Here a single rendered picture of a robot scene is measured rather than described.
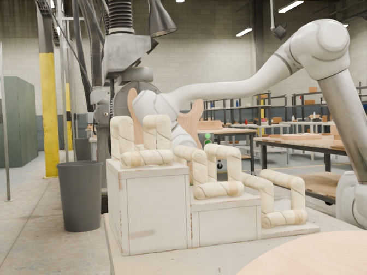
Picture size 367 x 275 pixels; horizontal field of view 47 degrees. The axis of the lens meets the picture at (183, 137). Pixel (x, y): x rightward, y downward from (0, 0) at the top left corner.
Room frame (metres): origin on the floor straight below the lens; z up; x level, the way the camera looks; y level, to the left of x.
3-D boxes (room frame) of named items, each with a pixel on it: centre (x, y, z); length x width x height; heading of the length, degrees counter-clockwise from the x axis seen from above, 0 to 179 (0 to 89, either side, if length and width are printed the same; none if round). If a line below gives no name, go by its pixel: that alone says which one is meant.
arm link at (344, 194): (1.57, -0.66, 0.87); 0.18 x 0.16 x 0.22; 6
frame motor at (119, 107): (2.14, 0.23, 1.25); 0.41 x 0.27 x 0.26; 13
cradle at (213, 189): (0.92, -0.08, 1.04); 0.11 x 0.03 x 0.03; 106
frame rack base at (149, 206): (0.97, 0.10, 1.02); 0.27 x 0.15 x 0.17; 16
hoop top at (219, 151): (1.03, -0.09, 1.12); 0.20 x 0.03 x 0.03; 15
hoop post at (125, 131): (0.88, 0.12, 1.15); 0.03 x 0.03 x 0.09
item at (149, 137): (1.06, 0.09, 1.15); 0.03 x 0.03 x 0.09
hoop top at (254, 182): (1.05, -0.17, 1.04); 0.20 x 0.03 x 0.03; 15
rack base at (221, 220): (1.01, -0.05, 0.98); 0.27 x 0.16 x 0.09; 16
